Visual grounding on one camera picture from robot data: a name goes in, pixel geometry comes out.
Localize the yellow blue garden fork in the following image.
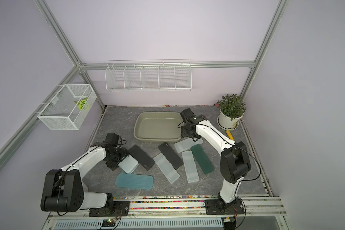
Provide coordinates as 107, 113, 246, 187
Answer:
226, 130, 234, 141

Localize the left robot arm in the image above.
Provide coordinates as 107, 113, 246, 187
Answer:
40, 133, 129, 216

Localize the aluminium front rail frame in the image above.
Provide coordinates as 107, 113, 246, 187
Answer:
43, 195, 292, 230

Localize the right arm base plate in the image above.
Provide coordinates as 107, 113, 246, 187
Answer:
203, 199, 244, 216

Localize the pale white pencil case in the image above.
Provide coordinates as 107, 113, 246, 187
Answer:
118, 155, 139, 174

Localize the white mesh wall basket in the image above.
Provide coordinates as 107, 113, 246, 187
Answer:
37, 83, 97, 130

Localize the potted green plant white pot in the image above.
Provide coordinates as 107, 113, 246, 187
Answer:
217, 94, 247, 129

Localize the green leaf toy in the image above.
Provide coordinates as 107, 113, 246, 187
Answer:
74, 97, 89, 111

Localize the frosted white pencil case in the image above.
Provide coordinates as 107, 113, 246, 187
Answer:
153, 153, 180, 184
174, 139, 203, 153
182, 150, 199, 183

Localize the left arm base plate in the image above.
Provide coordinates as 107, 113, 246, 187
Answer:
89, 200, 130, 217

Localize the light blue pencil case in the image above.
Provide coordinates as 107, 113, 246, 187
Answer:
115, 173, 154, 190

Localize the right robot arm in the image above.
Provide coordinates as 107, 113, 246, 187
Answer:
180, 108, 251, 204

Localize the black pencil case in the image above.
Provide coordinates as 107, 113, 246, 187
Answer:
128, 145, 155, 171
158, 142, 184, 170

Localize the white wire wall shelf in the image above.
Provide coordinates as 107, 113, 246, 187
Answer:
105, 59, 192, 92

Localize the grey-green plastic storage box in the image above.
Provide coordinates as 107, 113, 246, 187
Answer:
134, 112, 183, 142

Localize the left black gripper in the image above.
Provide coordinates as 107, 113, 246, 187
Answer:
106, 147, 130, 170

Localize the dark green pencil case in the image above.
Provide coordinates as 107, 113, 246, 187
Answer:
190, 144, 215, 174

